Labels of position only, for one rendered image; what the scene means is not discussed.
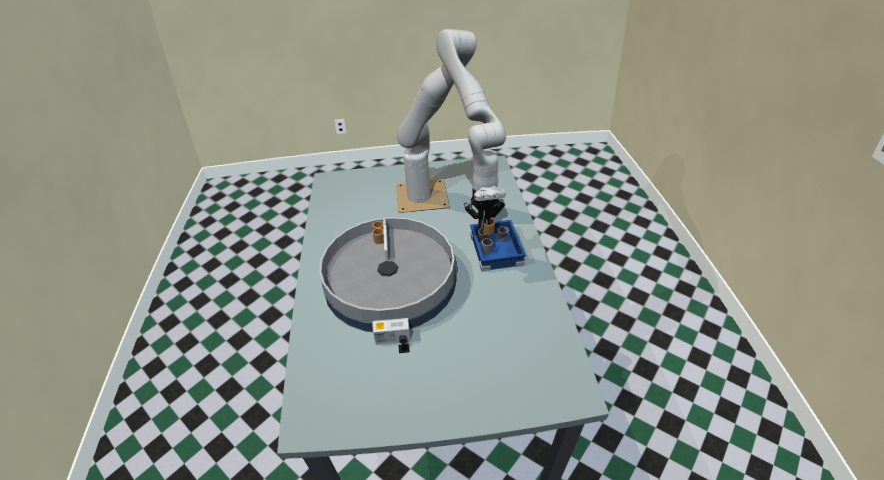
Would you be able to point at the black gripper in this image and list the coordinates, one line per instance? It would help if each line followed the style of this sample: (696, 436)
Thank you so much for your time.
(482, 206)

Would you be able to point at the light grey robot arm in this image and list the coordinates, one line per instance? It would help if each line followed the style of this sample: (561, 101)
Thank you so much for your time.
(455, 49)

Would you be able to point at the blue crate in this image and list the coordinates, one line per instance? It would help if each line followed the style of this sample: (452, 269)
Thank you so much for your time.
(505, 254)

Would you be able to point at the grey round turntable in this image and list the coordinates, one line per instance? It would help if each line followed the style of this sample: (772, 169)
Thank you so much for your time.
(363, 295)

